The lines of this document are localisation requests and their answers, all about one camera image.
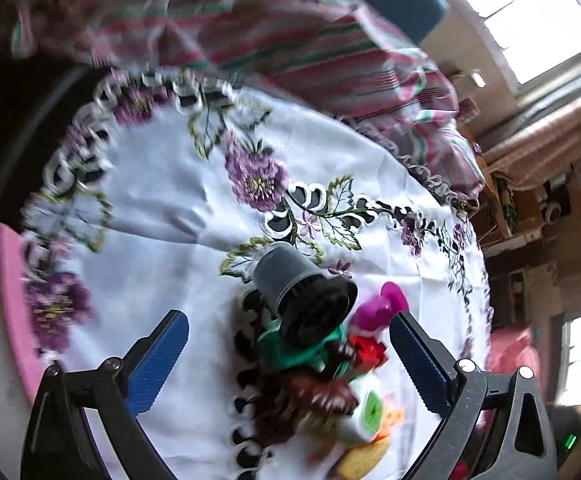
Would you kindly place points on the bright window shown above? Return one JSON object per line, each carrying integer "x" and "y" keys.
{"x": 530, "y": 15}

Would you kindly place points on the grey black plastic cup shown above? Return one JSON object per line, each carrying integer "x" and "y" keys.
{"x": 290, "y": 270}

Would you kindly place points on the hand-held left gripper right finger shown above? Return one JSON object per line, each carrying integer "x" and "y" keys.
{"x": 420, "y": 360}

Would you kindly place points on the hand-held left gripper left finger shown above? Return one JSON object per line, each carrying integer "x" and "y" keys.
{"x": 158, "y": 360}

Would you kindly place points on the purple plastic spool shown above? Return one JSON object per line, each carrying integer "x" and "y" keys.
{"x": 380, "y": 310}

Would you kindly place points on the wooden bedside shelf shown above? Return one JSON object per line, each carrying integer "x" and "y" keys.
{"x": 510, "y": 200}

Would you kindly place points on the red toy block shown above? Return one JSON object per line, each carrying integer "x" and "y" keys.
{"x": 368, "y": 350}

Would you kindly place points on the orange toy block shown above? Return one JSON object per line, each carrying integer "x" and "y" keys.
{"x": 393, "y": 422}

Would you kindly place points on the yellow wooden egg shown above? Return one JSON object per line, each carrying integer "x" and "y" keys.
{"x": 365, "y": 460}

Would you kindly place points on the green plastic spool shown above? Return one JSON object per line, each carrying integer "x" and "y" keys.
{"x": 295, "y": 357}

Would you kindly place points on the brown toy gear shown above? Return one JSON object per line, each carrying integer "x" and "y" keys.
{"x": 290, "y": 400}

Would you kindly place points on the pink cloth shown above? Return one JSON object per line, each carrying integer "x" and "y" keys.
{"x": 513, "y": 350}

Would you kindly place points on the pink green striped blanket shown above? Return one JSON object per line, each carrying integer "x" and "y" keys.
{"x": 295, "y": 35}

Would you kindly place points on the small boxes on windowsill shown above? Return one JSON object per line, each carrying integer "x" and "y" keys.
{"x": 473, "y": 95}

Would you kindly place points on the white floral embroidered tablecloth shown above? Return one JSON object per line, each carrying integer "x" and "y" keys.
{"x": 170, "y": 185}

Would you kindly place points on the white green toy cube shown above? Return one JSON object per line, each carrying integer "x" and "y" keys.
{"x": 370, "y": 410}

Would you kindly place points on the pink patterned curtain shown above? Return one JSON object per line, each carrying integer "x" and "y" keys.
{"x": 555, "y": 135}

